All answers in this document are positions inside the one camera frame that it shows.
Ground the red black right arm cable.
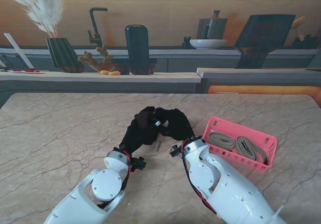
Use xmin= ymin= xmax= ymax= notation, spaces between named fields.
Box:
xmin=182 ymin=143 xmax=221 ymax=217

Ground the white ceramic bowl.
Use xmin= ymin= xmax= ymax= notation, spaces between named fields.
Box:
xmin=189 ymin=39 xmax=228 ymax=50

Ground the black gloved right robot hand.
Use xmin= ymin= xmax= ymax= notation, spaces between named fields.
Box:
xmin=152 ymin=107 xmax=195 ymax=142

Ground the dark blue rounded container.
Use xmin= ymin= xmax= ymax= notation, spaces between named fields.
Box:
xmin=124 ymin=24 xmax=150 ymax=71

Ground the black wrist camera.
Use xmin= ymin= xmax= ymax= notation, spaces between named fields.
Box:
xmin=170 ymin=145 xmax=184 ymax=158
xmin=130 ymin=156 xmax=147 ymax=172

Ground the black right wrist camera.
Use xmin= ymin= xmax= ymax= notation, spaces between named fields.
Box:
xmin=170 ymin=145 xmax=184 ymax=158

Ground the red black left arm cable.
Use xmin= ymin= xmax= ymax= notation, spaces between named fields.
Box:
xmin=121 ymin=150 xmax=133 ymax=192

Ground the dark brown woven belt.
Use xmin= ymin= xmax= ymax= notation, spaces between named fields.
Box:
xmin=135 ymin=109 xmax=156 ymax=130

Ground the small black holder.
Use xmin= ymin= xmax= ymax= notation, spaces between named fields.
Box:
xmin=182 ymin=36 xmax=196 ymax=49

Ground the grey lidded jar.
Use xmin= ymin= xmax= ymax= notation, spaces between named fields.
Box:
xmin=196 ymin=10 xmax=229 ymax=40

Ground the yellow kitchen utensil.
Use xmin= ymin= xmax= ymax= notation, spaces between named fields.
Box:
xmin=290 ymin=15 xmax=307 ymax=41

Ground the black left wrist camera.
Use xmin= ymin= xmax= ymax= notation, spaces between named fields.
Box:
xmin=130 ymin=156 xmax=147 ymax=172

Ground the plate with red slices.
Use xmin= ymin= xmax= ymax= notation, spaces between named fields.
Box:
xmin=7 ymin=68 xmax=45 ymax=74

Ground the dark angled range hood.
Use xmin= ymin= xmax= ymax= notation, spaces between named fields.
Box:
xmin=234 ymin=14 xmax=296 ymax=69

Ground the red black arm cable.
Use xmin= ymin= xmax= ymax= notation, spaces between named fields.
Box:
xmin=121 ymin=150 xmax=133 ymax=192
xmin=182 ymin=143 xmax=221 ymax=217

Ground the yellow brown cactus plant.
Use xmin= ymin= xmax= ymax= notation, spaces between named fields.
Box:
xmin=77 ymin=44 xmax=116 ymax=73

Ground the black kitchen faucet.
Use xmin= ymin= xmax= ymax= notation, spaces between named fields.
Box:
xmin=87 ymin=7 xmax=108 ymax=48

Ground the white leaning board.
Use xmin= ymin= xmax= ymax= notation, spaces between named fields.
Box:
xmin=4 ymin=33 xmax=35 ymax=69

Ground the dark ribbed vase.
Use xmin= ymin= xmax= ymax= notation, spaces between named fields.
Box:
xmin=46 ymin=37 xmax=85 ymax=73

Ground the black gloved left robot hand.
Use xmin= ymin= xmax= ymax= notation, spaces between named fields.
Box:
xmin=119 ymin=105 xmax=161 ymax=154

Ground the pink plastic storage basket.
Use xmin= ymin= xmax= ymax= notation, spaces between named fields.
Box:
xmin=202 ymin=117 xmax=278 ymax=171

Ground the grey kitchen counter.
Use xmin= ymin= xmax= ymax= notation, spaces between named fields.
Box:
xmin=0 ymin=44 xmax=321 ymax=101

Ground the white pampas grass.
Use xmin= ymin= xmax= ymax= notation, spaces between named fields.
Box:
xmin=0 ymin=0 xmax=65 ymax=38

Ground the dark utensil holder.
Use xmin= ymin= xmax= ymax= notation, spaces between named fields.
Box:
xmin=292 ymin=34 xmax=319 ymax=49

